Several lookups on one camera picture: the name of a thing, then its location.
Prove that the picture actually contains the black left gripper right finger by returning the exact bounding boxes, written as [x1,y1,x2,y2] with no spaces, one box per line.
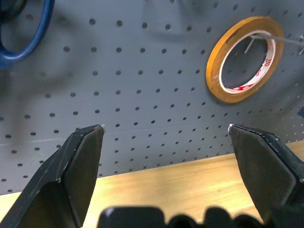
[227,123,304,228]

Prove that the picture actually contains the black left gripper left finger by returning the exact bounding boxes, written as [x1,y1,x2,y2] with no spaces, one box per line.
[0,124,106,228]

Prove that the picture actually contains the yellow tape roll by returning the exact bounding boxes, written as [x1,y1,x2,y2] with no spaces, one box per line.
[205,16,285,104]

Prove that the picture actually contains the grey pegboard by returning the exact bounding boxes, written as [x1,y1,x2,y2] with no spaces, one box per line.
[0,0,304,196]

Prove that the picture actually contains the metal pegboard hook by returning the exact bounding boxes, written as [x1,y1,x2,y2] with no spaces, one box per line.
[244,33,304,55]

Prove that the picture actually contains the blue-handled scissors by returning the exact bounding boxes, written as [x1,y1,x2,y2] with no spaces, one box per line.
[0,0,56,70]

